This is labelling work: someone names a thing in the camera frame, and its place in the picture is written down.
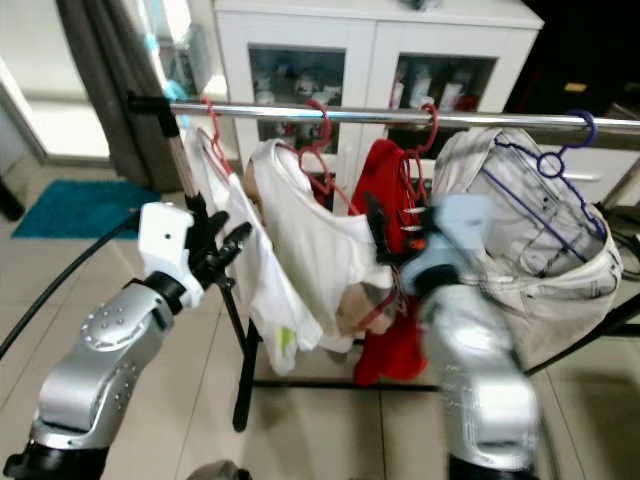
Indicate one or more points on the thin white shirt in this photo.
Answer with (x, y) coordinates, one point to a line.
(265, 300)

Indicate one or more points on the white shirt with tan patch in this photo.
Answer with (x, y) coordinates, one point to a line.
(310, 240)

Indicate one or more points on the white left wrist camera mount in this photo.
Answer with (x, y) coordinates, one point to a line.
(165, 245)

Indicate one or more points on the teal floor mat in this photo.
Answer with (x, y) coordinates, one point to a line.
(80, 210)

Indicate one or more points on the grey striped shirt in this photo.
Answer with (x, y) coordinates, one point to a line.
(540, 250)

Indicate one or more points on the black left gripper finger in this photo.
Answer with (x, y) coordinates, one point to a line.
(208, 230)
(237, 240)

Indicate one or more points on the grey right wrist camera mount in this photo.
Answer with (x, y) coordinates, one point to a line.
(460, 230)

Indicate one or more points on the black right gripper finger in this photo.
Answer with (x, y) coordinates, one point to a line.
(379, 230)

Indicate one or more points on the black furniture leg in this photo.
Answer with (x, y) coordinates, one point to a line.
(10, 202)

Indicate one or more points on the grey curtain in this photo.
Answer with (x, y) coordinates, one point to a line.
(120, 100)

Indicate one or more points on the grey left robot leg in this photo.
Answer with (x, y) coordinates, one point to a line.
(220, 472)

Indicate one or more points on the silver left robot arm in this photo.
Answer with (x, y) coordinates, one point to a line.
(105, 365)

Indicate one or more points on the plain red garment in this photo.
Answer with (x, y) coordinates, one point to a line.
(390, 350)

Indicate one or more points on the white glass door cabinet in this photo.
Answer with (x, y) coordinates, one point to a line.
(370, 40)

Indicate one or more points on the chrome rail clothes rack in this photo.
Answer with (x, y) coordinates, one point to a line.
(380, 115)

